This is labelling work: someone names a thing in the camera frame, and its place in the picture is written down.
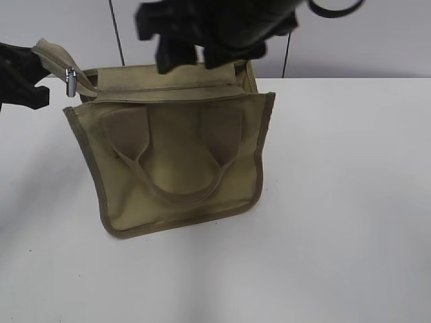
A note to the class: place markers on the yellow canvas tote bag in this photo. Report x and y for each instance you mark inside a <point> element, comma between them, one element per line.
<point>166,151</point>

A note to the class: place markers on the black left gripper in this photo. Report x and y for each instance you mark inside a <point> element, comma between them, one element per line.
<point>21,70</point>

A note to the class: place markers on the silver metal zipper pull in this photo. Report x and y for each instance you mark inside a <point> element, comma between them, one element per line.
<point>71,82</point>

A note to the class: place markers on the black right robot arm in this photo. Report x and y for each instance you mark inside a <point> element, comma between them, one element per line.
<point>227,31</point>

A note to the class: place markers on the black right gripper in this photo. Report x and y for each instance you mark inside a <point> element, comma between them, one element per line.
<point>214,24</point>

